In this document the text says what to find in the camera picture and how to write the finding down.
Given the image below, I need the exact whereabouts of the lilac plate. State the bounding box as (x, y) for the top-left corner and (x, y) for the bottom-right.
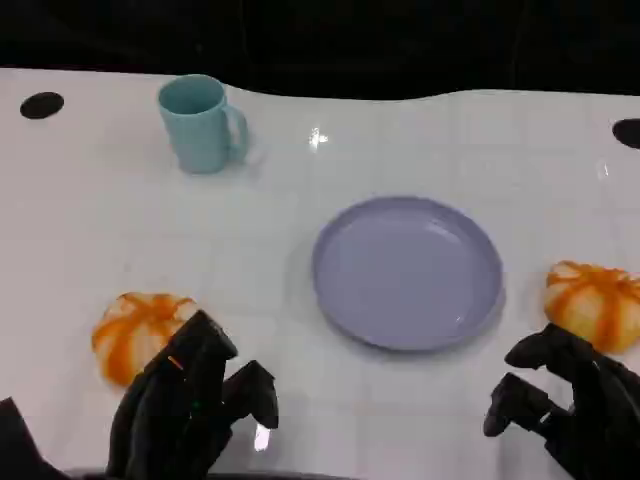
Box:
(311, 195), (505, 352)

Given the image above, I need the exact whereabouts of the black table cable hole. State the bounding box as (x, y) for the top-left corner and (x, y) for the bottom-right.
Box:
(611, 118), (640, 150)
(19, 91), (66, 121)

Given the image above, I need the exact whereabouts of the pale green mug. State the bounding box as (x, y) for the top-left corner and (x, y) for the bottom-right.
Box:
(158, 74), (250, 175)

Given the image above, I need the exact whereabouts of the orange white toy bread roll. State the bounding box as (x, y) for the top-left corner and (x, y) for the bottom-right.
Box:
(91, 292), (198, 388)
(543, 259), (640, 355)

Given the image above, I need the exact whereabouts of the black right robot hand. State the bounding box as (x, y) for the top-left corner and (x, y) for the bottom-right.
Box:
(482, 322), (640, 480)

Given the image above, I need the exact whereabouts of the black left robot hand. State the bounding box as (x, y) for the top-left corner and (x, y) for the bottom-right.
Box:
(104, 309), (280, 480)

